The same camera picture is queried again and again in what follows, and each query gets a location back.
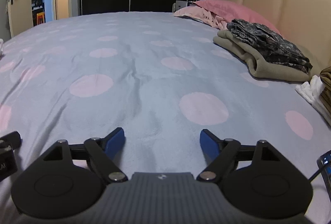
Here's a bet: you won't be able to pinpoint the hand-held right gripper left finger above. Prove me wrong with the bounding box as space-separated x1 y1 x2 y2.
43 127 128 183

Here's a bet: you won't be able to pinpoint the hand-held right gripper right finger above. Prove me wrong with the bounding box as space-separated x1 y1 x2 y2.
197 129 281 183

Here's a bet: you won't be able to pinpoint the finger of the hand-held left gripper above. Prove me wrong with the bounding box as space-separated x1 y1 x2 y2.
0 131 22 149

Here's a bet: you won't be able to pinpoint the folded beige fleece blanket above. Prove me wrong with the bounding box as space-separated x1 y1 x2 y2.
212 29 311 82

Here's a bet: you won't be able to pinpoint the polka dot bed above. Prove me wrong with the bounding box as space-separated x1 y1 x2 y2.
0 11 331 224

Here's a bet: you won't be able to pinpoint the small white cloth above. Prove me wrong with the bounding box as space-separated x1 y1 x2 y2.
295 75 331 123

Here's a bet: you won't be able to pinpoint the folded dark floral pants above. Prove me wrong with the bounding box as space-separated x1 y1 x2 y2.
226 18 313 74

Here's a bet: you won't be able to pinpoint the brown striped garment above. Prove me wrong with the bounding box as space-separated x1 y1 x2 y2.
319 66 331 111

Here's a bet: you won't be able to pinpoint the light pink pillow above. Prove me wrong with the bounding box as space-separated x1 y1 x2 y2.
173 5 228 30

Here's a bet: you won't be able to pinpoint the dark pink pillow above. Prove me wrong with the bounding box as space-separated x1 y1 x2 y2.
193 0 285 38

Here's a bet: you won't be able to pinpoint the grey nightstand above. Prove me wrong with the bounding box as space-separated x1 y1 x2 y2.
172 0 193 13

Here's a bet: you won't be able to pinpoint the beige padded headboard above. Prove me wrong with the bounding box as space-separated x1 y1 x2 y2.
216 0 331 77

